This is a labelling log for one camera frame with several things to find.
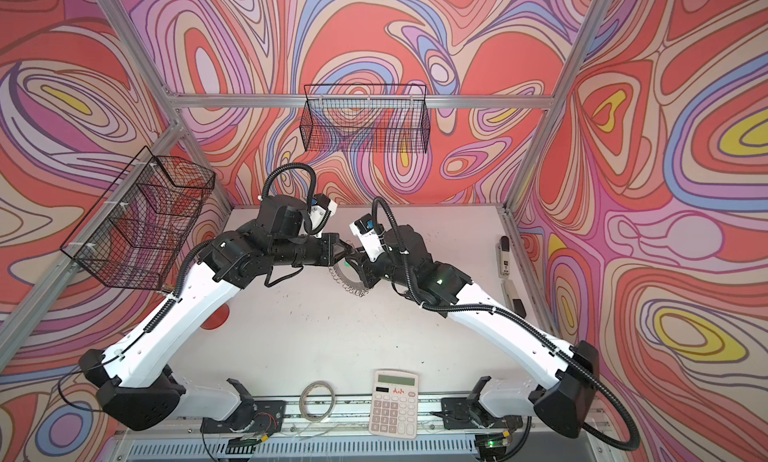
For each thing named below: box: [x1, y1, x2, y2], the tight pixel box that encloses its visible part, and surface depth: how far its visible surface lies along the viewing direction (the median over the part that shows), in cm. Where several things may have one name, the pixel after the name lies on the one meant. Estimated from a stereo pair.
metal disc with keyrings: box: [328, 259, 368, 297], surface depth 76 cm
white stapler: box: [498, 235, 510, 278], surface depth 103 cm
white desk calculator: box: [369, 369, 419, 440], surface depth 75 cm
